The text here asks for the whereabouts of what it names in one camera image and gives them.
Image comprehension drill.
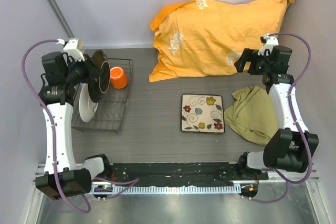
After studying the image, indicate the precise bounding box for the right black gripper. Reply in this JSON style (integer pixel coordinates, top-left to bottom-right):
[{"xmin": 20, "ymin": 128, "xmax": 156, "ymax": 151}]
[{"xmin": 235, "ymin": 48, "xmax": 272, "ymax": 76}]

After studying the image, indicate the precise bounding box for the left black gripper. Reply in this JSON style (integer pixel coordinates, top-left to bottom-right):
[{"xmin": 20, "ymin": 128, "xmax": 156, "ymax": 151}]
[{"xmin": 64, "ymin": 54, "xmax": 103, "ymax": 86}]

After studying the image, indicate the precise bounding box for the black rimmed round plate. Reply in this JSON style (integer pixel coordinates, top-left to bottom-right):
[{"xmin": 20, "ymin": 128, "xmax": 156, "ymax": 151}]
[{"xmin": 88, "ymin": 50, "xmax": 110, "ymax": 103}]

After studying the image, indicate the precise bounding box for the white round plate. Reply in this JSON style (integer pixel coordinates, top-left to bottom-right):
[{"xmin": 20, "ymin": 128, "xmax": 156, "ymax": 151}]
[{"xmin": 79, "ymin": 83, "xmax": 98, "ymax": 123}]

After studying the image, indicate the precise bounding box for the square floral plate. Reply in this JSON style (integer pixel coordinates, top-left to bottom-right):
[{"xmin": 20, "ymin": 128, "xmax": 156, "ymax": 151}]
[{"xmin": 181, "ymin": 94, "xmax": 225, "ymax": 134}]

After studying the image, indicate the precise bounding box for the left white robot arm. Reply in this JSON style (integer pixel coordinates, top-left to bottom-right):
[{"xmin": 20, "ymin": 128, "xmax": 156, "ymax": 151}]
[{"xmin": 36, "ymin": 50, "xmax": 112, "ymax": 200}]

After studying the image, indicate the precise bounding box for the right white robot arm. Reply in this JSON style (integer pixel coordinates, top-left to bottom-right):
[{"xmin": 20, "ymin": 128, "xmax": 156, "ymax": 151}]
[{"xmin": 234, "ymin": 46, "xmax": 319, "ymax": 179}]

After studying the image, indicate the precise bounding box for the orange cup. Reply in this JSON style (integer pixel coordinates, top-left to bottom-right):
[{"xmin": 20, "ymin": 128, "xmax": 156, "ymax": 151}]
[{"xmin": 110, "ymin": 67, "xmax": 128, "ymax": 89}]

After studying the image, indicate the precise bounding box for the orange pillowcase cloth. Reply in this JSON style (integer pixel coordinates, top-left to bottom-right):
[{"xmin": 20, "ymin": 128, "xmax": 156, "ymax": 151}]
[{"xmin": 149, "ymin": 0, "xmax": 295, "ymax": 82}]

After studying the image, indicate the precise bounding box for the olive green cloth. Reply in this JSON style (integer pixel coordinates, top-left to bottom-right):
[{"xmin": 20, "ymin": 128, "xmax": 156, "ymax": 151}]
[{"xmin": 224, "ymin": 86, "xmax": 278, "ymax": 145}]

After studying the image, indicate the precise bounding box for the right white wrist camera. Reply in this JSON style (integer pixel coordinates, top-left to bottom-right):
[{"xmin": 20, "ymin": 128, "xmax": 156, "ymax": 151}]
[{"xmin": 258, "ymin": 34, "xmax": 279, "ymax": 56}]

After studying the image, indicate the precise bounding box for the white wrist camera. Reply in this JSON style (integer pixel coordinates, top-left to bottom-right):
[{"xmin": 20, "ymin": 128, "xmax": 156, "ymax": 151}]
[
  {"xmin": 258, "ymin": 34, "xmax": 279, "ymax": 56},
  {"xmin": 56, "ymin": 38, "xmax": 85, "ymax": 62}
]

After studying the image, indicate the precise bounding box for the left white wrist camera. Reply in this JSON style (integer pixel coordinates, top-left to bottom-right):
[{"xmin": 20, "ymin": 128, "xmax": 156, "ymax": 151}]
[{"xmin": 56, "ymin": 38, "xmax": 85, "ymax": 62}]

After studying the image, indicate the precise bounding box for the black wire dish rack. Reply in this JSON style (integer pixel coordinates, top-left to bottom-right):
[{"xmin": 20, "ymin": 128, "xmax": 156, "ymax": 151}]
[{"xmin": 72, "ymin": 58, "xmax": 133, "ymax": 133}]

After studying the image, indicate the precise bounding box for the white cable duct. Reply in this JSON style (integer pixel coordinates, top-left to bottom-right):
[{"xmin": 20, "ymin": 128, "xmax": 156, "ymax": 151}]
[{"xmin": 91, "ymin": 184, "xmax": 241, "ymax": 197}]

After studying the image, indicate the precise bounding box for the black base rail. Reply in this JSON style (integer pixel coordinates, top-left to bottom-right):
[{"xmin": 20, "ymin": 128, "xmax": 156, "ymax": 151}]
[{"xmin": 111, "ymin": 162, "xmax": 269, "ymax": 187}]

